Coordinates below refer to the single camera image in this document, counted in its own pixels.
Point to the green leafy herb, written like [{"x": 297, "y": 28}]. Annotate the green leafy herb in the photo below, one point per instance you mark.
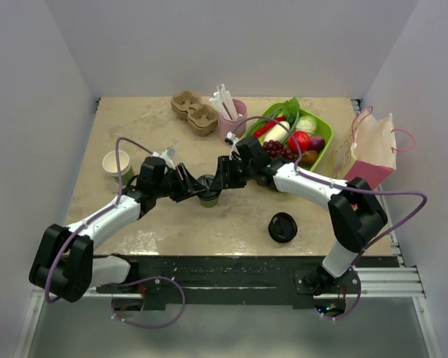
[{"x": 291, "y": 110}]

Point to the pink paper gift bag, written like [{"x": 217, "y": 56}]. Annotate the pink paper gift bag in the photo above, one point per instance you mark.
[{"x": 369, "y": 149}]

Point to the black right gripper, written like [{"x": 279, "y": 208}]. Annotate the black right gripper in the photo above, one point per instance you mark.
[{"x": 222, "y": 180}]

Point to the red apple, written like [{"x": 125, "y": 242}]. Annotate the red apple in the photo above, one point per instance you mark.
[{"x": 299, "y": 141}]

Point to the white wrapped straws bundle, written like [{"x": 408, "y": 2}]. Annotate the white wrapped straws bundle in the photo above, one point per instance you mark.
[{"x": 224, "y": 103}]

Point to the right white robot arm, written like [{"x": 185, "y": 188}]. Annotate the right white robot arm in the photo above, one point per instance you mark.
[{"x": 356, "y": 214}]

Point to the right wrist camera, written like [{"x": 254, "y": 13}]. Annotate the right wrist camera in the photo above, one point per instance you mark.
[{"x": 231, "y": 139}]

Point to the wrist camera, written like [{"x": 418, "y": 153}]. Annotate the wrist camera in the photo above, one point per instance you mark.
[
  {"x": 231, "y": 139},
  {"x": 168, "y": 153}
]

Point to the long green beans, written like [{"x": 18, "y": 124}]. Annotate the long green beans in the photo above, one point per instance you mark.
[{"x": 261, "y": 122}]

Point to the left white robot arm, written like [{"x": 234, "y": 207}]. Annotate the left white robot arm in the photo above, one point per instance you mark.
[{"x": 65, "y": 265}]

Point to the red chili pepper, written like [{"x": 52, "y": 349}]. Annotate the red chili pepper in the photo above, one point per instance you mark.
[{"x": 269, "y": 125}]

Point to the purple grape bunch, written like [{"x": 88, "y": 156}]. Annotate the purple grape bunch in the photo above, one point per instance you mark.
[{"x": 277, "y": 149}]

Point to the green paper coffee cup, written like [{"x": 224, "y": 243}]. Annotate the green paper coffee cup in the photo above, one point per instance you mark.
[{"x": 209, "y": 202}]

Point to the purple onion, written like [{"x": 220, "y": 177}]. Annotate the purple onion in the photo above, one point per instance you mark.
[{"x": 317, "y": 143}]

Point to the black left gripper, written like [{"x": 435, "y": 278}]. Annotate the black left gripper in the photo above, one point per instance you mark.
[{"x": 193, "y": 187}]

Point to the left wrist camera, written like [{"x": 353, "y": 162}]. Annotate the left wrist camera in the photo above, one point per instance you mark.
[{"x": 168, "y": 153}]

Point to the green cabbage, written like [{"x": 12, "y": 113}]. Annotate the green cabbage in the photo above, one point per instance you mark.
[{"x": 307, "y": 124}]

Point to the stack of cardboard cup carriers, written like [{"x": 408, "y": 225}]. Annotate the stack of cardboard cup carriers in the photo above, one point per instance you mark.
[{"x": 189, "y": 106}]

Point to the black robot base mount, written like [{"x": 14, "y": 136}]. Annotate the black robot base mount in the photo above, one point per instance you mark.
[{"x": 245, "y": 281}]

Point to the black coffee cup lid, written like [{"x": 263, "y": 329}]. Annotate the black coffee cup lid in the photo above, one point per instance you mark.
[{"x": 208, "y": 194}]

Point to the green plastic tray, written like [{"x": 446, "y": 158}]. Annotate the green plastic tray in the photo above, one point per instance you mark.
[{"x": 323, "y": 129}]

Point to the white radish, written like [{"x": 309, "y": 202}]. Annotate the white radish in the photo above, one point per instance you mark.
[{"x": 278, "y": 132}]

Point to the pink straw holder cup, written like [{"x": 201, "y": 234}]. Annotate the pink straw holder cup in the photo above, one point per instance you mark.
[{"x": 225, "y": 125}]

